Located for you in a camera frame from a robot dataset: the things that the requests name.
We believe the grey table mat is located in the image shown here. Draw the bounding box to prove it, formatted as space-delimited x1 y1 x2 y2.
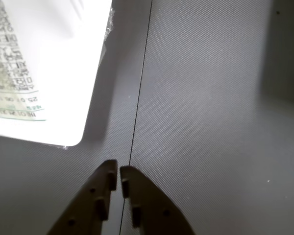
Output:
120 0 294 235
0 0 152 235

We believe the white plastic blister package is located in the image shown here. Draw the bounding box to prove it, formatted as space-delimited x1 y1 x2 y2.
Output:
0 0 113 147

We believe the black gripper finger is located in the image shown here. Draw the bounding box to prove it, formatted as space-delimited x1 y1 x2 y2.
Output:
47 159 118 235
119 165 194 235

